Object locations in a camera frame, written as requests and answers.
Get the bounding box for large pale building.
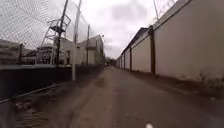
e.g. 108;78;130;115
59;34;106;66

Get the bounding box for brown dirt road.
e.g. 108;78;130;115
0;65;224;128

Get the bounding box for pale street lamp pole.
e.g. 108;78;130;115
71;0;83;83

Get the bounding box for metal lattice tower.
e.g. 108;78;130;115
35;13;72;66

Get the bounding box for low grey building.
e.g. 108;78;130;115
21;44;56;65

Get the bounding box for long pale wall, brown posts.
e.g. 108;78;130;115
115;0;224;88

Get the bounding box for tall wire fence, dark base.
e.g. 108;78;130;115
0;0;106;104

